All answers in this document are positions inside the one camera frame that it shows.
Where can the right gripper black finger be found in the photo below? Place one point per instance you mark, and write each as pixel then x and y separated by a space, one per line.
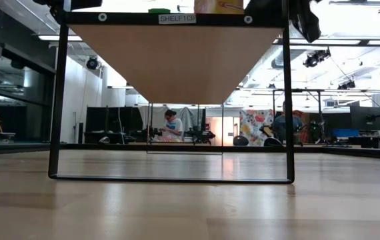
pixel 263 6

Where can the yellow Corn Pops cereal box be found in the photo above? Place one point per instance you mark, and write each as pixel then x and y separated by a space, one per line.
pixel 210 6

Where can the green Apple Jacks cereal box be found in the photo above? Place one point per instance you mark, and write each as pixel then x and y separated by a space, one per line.
pixel 159 11

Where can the black background robot arm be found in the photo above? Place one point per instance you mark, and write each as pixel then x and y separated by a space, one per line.
pixel 200 134
pixel 153 132

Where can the long ceiling light panel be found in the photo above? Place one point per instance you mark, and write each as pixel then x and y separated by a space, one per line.
pixel 326 42
pixel 53 38

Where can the black ceiling track light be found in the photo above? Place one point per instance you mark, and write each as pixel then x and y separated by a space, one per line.
pixel 311 60
pixel 346 85

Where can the person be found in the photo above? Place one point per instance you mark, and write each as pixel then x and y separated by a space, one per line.
pixel 174 126
pixel 297 124

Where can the black computer monitor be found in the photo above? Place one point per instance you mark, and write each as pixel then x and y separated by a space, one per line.
pixel 366 118

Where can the floral patterned cloth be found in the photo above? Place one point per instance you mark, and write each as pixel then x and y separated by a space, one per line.
pixel 255 125

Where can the blue storage bin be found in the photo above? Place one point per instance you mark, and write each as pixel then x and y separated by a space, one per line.
pixel 345 132

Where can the black partition panel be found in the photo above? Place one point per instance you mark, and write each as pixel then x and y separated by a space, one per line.
pixel 126 120

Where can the grey hanging sheet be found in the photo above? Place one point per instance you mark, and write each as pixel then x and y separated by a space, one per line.
pixel 188 117

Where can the black round ball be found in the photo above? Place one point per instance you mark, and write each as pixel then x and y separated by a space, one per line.
pixel 240 141

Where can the black office desk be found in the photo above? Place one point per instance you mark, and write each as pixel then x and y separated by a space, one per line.
pixel 370 141

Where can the silver ventilation duct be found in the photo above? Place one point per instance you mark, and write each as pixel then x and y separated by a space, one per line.
pixel 296 53

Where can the round black wall camera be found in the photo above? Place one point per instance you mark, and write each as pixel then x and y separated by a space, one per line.
pixel 92 63

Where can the wooden shelf with black frame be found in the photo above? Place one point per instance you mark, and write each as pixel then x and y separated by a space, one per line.
pixel 176 63

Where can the black aluminium table frame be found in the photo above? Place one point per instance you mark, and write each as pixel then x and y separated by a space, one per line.
pixel 76 146

